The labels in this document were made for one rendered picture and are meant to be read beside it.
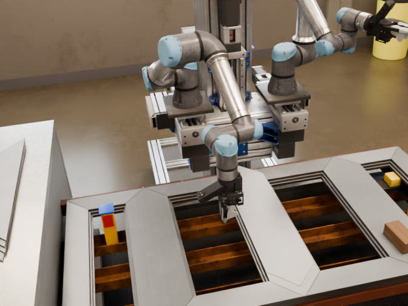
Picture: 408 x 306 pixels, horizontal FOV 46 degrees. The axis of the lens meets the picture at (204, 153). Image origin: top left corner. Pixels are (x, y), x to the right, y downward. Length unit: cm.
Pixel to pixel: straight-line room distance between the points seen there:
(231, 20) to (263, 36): 334
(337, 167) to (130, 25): 354
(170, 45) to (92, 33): 355
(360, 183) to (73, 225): 122
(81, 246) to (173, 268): 38
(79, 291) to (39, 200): 36
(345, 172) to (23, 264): 138
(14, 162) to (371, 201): 145
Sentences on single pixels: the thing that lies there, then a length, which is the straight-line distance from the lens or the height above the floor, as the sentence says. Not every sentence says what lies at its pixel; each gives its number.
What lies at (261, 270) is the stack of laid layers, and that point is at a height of 83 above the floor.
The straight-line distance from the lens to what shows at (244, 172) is 217.
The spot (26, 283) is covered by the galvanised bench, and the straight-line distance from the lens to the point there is 153.
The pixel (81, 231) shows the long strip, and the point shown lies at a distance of 196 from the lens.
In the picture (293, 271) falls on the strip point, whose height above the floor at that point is 85.
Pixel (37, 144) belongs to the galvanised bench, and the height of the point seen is 105.
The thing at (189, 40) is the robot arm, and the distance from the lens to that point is 184.
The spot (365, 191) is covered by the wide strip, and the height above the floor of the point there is 85.
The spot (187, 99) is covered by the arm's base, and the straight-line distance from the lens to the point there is 230.
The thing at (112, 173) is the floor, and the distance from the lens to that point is 379.
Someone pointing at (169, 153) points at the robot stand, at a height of 21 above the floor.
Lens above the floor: 209
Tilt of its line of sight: 32 degrees down
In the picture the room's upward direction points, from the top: 3 degrees counter-clockwise
